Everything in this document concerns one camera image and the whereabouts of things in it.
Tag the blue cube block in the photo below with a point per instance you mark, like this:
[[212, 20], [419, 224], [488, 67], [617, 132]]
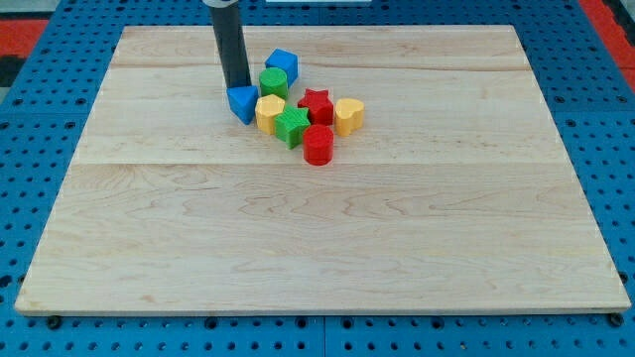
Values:
[[287, 62]]

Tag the red cylinder block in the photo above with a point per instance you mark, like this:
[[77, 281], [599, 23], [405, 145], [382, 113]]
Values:
[[318, 145]]

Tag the green star block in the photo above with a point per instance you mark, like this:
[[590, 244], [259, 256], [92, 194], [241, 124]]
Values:
[[291, 124]]

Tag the red star block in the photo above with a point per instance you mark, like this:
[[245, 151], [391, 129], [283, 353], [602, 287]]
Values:
[[319, 106]]

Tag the yellow heart block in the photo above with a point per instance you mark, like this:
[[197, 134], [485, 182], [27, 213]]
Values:
[[349, 116]]

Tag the yellow hexagon block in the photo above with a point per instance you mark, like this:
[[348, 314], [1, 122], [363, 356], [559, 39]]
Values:
[[267, 109]]

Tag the green cylinder block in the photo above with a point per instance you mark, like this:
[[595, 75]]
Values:
[[274, 80]]

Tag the blue triangle block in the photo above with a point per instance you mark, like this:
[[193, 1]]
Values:
[[242, 102]]

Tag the light wooden board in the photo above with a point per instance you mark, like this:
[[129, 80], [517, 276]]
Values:
[[456, 196]]

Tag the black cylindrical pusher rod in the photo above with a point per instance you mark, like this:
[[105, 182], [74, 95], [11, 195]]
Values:
[[227, 27]]

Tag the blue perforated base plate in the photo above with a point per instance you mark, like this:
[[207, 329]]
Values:
[[48, 103]]

